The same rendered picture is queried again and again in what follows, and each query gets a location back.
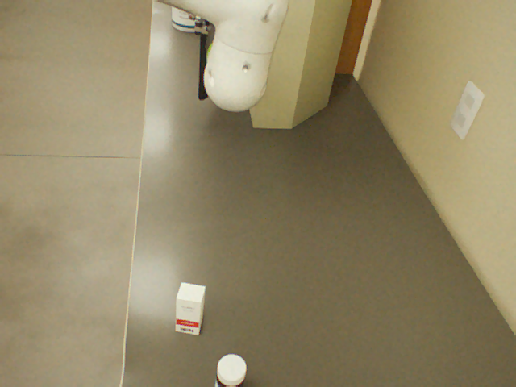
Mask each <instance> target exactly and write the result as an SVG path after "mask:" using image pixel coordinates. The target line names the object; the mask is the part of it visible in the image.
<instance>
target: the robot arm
mask: <svg viewBox="0 0 516 387"><path fill-rule="evenodd" d="M155 1H158V2H162V3H164V4H166V5H169V6H173V7H175V8H177V9H179V10H181V11H184V12H185V13H188V14H190V15H192V16H194V17H196V16H197V17H199V18H200V19H199V20H198V21H196V22H195V23H194V26H195V34H196V35H201V34H203V35H205V34H206V44H205V49H206V67H205V75H204V82H205V87H206V92H207V93H208V97H209V98H210V100H211V101H212V102H213V103H214V104H215V105H216V106H219V107H221V108H223V109H224V110H229V111H232V112H240V111H245V110H248V109H250V108H252V107H254V106H255V105H257V104H258V103H259V102H260V100H261V99H262V97H263V96H264V94H265V92H266V89H267V86H268V73H269V69H270V64H271V61H272V58H273V52H274V49H275V47H276V44H277V40H278V37H279V35H280V32H281V29H282V26H283V24H284V21H285V18H286V16H287V14H288V10H289V0H155ZM210 23H213V24H212V25H210V26H209V24H210Z"/></svg>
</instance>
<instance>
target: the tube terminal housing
mask: <svg viewBox="0 0 516 387"><path fill-rule="evenodd" d="M351 4H352V0H289V10H288V14H287V16H286V18H285V21H284V24H283V26H282V29H281V32H280V35H279V37H278V40H277V44H276V47H275V49H274V52H273V58H272V61H271V64H270V69H269V73H268V86H267V89H266V92H265V94H264V96H263V97H262V99H261V100H260V102H259V103H258V104H257V105H255V106H254V107H252V108H250V109H249V112H250V115H251V120H252V125H253V128H263V129H271V128H288V129H291V128H294V127H296V126H297V125H299V124H300V123H302V122H304V121H306V119H308V118H309V117H310V116H312V115H313V114H316V113H317V112H319V111H320V110H321V109H323V108H324V107H326V106H327V105H328V102H329V98H330V95H331V88H332V84H333V80H334V76H335V70H336V67H337V64H338V60H339V54H340V50H341V47H342V43H343V37H344V33H345V29H346V26H347V19H348V16H349V12H350V8H351Z"/></svg>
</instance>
